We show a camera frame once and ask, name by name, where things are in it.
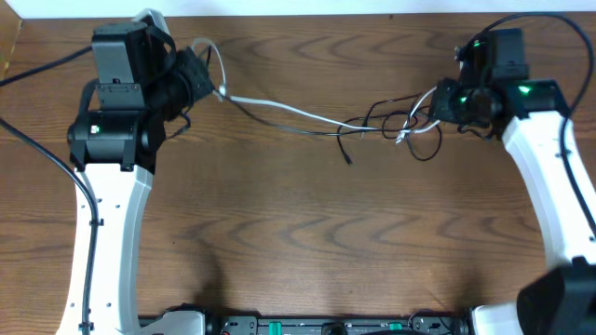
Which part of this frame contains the white USB cable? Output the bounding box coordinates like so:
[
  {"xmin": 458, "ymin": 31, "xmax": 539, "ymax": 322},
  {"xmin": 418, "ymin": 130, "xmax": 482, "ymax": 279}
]
[{"xmin": 190, "ymin": 36, "xmax": 441, "ymax": 145}]

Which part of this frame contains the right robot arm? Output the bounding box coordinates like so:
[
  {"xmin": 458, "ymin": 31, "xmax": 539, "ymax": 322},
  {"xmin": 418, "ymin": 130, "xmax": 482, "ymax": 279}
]
[{"xmin": 429, "ymin": 29, "xmax": 595, "ymax": 334}]

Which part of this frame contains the black USB cable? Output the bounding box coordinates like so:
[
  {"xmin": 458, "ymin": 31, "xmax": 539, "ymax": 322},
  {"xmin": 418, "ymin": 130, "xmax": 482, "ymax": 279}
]
[{"xmin": 204, "ymin": 46, "xmax": 443, "ymax": 167}]

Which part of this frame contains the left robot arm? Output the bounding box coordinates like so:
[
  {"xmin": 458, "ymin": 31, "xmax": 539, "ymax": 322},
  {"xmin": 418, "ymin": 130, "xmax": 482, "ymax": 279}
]
[{"xmin": 59, "ymin": 9, "xmax": 219, "ymax": 334}]

